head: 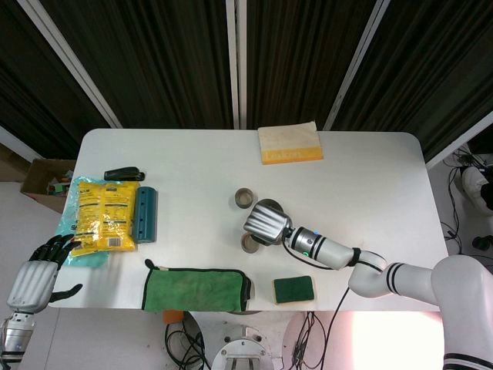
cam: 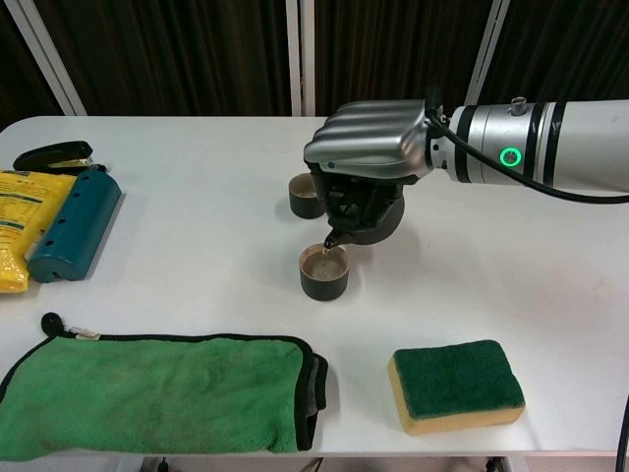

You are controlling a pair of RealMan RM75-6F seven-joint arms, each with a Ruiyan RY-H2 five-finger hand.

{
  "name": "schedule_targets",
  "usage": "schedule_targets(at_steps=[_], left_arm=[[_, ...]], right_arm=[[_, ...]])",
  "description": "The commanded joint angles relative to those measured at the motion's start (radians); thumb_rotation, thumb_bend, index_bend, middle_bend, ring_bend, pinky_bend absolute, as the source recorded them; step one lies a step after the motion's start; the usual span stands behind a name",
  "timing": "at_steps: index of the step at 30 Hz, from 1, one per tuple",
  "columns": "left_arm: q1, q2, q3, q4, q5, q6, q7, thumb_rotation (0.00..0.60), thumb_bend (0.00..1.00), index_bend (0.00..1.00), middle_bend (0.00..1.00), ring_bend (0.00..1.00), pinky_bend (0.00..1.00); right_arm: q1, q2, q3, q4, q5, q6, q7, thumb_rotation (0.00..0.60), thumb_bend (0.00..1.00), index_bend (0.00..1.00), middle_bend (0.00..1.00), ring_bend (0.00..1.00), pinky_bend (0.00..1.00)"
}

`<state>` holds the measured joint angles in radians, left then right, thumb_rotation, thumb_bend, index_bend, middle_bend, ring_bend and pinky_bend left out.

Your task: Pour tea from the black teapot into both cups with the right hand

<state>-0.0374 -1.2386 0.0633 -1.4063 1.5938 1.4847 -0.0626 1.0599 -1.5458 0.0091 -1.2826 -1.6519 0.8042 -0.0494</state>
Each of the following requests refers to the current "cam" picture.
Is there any black stapler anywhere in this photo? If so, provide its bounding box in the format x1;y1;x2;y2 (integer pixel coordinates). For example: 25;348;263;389
13;140;94;173

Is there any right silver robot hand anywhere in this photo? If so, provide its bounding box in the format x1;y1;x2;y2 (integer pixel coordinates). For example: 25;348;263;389
303;99;441;232

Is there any white partition frame post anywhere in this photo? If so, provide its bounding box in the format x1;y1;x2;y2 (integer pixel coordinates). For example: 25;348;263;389
464;0;511;107
286;0;315;117
0;0;88;117

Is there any yellow snack bag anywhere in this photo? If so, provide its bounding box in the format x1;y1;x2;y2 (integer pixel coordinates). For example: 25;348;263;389
0;169;79;295

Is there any green and yellow sponge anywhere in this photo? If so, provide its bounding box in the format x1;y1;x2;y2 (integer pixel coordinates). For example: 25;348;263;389
386;338;527;437

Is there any dark ceramic cup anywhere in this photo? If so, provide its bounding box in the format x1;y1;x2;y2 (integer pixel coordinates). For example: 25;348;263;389
299;244;352;302
287;173;325;220

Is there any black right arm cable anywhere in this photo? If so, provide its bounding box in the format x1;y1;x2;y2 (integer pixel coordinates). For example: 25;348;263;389
425;86;629;472

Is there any black teapot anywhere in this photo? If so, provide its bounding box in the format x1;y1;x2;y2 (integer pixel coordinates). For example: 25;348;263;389
321;189;407;250

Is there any teal cylindrical holder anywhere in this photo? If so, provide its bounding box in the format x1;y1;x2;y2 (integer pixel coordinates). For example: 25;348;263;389
27;169;123;284

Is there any green microfibre towel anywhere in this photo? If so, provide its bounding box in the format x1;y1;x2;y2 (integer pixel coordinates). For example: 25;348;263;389
0;312;329;462

